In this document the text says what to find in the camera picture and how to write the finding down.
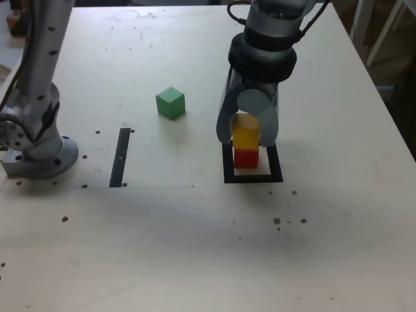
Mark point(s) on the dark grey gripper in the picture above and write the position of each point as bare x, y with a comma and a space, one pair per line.
271, 89

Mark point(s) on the yellow cube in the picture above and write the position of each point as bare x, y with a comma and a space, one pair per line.
245, 138

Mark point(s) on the red cube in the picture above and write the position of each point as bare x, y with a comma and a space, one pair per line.
246, 158

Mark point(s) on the green cube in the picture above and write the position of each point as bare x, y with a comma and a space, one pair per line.
169, 104

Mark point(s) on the black tape square outline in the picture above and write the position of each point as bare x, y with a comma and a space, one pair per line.
253, 178

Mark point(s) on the black tape strip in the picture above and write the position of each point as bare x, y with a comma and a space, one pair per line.
118, 159

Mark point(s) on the white metal frame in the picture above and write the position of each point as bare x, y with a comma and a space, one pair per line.
359, 19

